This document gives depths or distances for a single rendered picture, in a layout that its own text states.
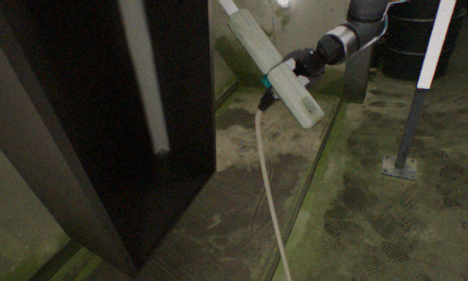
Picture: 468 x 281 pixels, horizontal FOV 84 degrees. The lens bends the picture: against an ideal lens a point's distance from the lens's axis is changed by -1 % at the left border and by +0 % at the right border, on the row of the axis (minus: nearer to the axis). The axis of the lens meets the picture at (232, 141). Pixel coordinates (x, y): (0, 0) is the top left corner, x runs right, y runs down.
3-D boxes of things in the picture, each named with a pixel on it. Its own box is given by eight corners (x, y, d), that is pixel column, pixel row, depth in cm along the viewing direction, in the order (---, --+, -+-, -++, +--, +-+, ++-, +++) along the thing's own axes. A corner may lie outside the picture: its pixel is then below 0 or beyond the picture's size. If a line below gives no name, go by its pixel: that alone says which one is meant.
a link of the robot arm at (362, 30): (365, -4, 71) (355, 29, 79) (333, 16, 68) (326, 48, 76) (396, 9, 66) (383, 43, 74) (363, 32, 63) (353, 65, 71)
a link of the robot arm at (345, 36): (364, 48, 65) (341, 16, 66) (351, 57, 64) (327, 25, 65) (343, 63, 74) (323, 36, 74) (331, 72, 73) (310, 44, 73)
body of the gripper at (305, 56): (298, 92, 71) (329, 70, 74) (312, 80, 62) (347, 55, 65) (280, 69, 71) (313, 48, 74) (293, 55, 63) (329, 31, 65)
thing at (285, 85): (293, 135, 78) (331, 113, 55) (280, 144, 77) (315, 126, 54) (200, 7, 81) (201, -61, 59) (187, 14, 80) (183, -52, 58)
